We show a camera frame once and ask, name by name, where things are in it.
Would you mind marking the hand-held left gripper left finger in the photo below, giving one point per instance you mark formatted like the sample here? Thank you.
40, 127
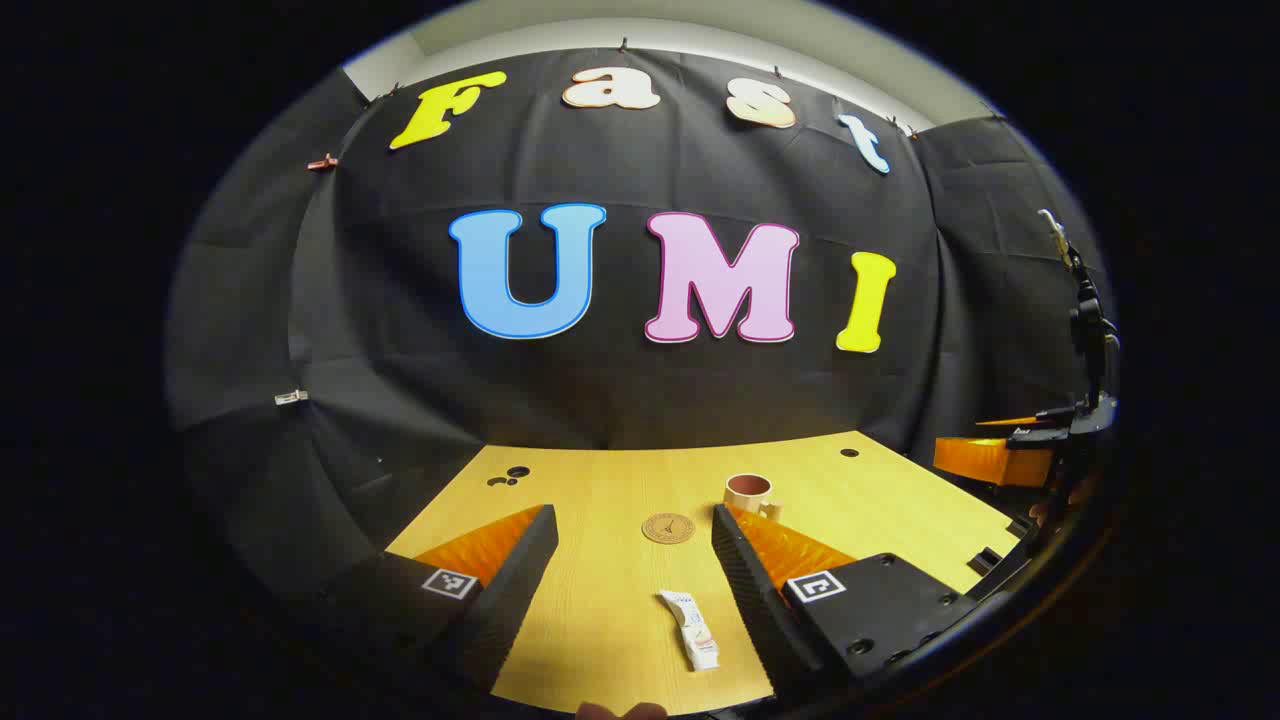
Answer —
520, 570

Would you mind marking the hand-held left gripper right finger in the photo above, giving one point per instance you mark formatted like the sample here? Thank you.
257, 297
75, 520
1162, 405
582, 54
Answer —
745, 580

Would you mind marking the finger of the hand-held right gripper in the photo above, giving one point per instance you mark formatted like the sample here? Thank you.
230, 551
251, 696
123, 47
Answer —
1040, 419
990, 460

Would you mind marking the white toothpaste tube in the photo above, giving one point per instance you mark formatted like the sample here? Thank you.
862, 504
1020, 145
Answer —
692, 632

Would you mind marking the beige cup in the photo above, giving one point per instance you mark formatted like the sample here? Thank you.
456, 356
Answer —
750, 492

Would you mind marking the round cork coaster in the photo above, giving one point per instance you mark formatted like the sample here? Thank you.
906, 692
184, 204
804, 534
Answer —
668, 528

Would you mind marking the wooden desktop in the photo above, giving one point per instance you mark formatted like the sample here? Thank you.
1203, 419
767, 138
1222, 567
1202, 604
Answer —
610, 500

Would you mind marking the black backdrop cloth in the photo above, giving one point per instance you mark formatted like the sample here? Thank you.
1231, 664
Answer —
620, 390

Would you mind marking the white clip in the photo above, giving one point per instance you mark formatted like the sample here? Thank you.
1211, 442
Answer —
291, 397

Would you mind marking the copper clip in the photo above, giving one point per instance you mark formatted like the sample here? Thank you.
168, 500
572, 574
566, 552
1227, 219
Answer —
322, 161

